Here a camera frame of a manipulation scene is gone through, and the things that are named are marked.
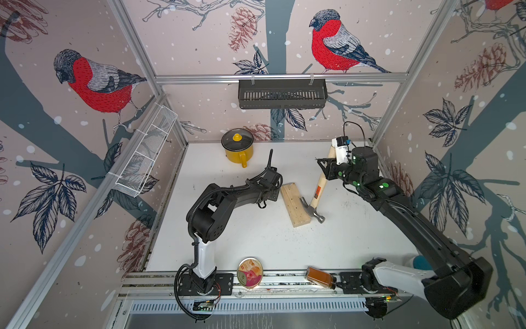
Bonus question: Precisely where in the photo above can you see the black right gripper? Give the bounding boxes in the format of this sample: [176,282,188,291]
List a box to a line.
[318,155,366,189]

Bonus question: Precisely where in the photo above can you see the wooden handle claw hammer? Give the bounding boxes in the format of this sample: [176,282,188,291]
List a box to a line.
[299,144,338,224]

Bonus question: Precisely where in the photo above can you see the pale wooden block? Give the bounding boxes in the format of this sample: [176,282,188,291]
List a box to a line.
[280,183,311,228]

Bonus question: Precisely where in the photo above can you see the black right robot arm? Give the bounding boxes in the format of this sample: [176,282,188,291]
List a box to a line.
[317,147,493,320]

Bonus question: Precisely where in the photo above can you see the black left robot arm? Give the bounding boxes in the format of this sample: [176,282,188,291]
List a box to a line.
[174,167,283,295]

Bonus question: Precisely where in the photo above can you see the yellow pot with lid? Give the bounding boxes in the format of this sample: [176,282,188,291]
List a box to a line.
[221,128,254,168]

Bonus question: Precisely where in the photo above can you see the round colourful tin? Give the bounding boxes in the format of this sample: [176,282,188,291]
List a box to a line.
[237,257,264,289]

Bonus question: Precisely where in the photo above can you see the brown leather case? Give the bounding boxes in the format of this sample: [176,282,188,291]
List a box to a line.
[305,267,336,289]

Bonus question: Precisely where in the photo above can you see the teal round disc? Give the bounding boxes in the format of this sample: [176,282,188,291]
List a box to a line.
[410,255,433,271]

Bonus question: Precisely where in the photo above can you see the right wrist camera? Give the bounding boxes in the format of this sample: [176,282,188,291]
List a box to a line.
[331,136,350,165]

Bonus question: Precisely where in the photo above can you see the black hanging wire basket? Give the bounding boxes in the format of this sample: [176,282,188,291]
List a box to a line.
[238,79,328,110]

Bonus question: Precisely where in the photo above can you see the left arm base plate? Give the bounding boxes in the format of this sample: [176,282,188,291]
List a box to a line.
[175,272,234,296]

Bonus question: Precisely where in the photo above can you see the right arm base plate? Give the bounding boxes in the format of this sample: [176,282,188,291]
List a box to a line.
[336,271,399,295]

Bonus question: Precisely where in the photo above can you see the white wire mesh shelf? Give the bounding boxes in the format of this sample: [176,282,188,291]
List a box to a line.
[114,105,178,197]

